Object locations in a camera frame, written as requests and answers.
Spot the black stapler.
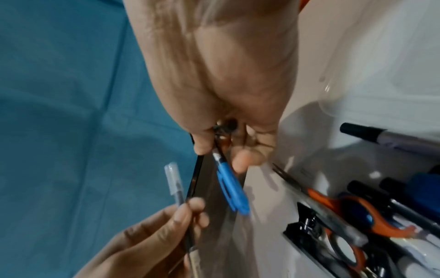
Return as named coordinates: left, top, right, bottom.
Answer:
left=283, top=202, right=407, bottom=278

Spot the black capped marker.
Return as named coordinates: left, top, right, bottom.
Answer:
left=339, top=122, right=440, bottom=156

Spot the person's right hand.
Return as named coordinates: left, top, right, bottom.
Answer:
left=122, top=0, right=300, bottom=174

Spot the person's left hand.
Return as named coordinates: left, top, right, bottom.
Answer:
left=73, top=196, right=210, bottom=278

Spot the blue backdrop cloth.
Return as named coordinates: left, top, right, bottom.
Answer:
left=0, top=0, right=207, bottom=278

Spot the clear plastic lid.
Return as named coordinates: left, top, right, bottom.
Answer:
left=318, top=0, right=440, bottom=128

